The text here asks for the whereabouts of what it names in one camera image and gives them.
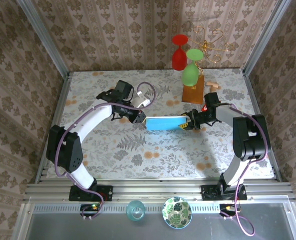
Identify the blue paper box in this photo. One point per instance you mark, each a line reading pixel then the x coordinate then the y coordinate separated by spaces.
pixel 162 124

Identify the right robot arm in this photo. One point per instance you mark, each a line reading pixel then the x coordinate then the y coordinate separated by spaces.
pixel 247 140

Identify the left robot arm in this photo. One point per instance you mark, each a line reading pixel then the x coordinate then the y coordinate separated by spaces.
pixel 92 117

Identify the black connector box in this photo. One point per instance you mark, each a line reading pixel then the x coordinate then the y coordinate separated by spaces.
pixel 225 208
pixel 88 208

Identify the red snack packet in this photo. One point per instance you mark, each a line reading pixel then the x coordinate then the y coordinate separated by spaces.
pixel 204 108

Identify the green plastic goblet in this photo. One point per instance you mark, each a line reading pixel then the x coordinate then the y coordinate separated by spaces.
pixel 189 75

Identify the red plastic goblet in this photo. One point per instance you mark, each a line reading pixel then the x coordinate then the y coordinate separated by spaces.
pixel 177 58

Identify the leaf pattern bowl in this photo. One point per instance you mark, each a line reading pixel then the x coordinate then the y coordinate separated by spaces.
pixel 177 212

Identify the teal glass cup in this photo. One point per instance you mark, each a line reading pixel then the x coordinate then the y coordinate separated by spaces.
pixel 135 212

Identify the grey metal panel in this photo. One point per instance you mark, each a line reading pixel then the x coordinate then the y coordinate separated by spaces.
pixel 63 227

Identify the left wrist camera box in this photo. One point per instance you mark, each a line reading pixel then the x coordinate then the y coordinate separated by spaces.
pixel 139 102

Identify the aluminium table side rail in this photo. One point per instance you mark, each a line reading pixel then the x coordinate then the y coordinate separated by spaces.
pixel 58 112
pixel 260 100

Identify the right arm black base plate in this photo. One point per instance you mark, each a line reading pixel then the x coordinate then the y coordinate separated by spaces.
pixel 207 193

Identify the aluminium mounting rail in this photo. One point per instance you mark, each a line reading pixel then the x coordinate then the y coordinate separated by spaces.
pixel 150 191

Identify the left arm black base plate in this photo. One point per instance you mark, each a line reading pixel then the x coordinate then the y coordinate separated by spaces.
pixel 105 193

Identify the aluminium frame post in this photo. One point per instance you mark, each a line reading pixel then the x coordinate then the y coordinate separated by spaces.
pixel 265 35
pixel 45 35

